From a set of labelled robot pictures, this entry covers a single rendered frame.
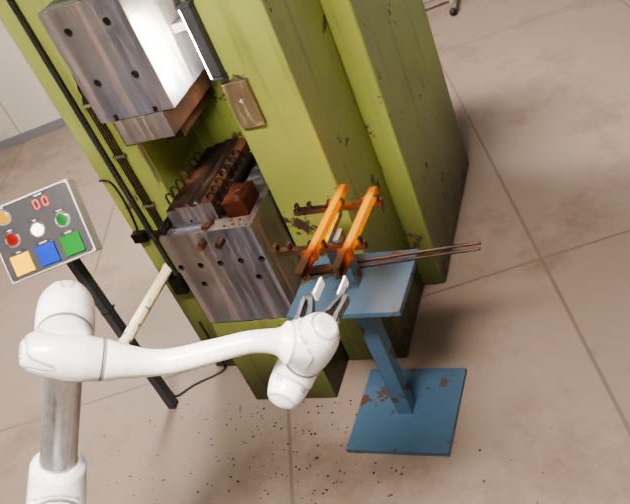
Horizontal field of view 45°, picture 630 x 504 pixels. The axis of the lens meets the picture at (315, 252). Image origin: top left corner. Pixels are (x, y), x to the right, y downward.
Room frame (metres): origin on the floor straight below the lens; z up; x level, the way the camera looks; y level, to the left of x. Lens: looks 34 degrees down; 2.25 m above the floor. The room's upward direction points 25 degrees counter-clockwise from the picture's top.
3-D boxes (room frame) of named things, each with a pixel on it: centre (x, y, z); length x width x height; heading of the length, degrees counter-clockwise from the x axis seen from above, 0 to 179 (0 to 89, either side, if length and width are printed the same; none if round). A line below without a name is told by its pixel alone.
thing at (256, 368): (2.61, 0.19, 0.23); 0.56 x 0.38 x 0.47; 150
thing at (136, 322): (2.55, 0.69, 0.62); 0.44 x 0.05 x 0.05; 150
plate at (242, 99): (2.40, 0.01, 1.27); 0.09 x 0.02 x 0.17; 60
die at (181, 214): (2.63, 0.24, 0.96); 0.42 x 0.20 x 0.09; 150
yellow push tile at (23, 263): (2.55, 0.98, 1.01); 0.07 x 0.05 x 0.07; 85
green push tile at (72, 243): (2.53, 0.78, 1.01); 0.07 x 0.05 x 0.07; 85
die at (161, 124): (2.63, 0.24, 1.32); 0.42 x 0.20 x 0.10; 150
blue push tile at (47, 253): (2.54, 0.88, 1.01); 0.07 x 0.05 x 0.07; 85
